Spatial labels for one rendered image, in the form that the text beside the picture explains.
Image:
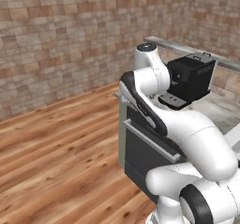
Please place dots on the grey wall shelf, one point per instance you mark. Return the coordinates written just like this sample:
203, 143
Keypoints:
200, 52

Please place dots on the pale grey counter side panel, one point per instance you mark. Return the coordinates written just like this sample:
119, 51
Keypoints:
122, 131

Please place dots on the black coffee machine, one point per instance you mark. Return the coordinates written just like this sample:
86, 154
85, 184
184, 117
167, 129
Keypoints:
190, 76

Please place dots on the dark grey dishwasher door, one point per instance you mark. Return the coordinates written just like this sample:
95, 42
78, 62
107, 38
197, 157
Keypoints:
142, 154

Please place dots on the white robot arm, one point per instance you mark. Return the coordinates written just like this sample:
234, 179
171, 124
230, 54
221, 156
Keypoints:
200, 140

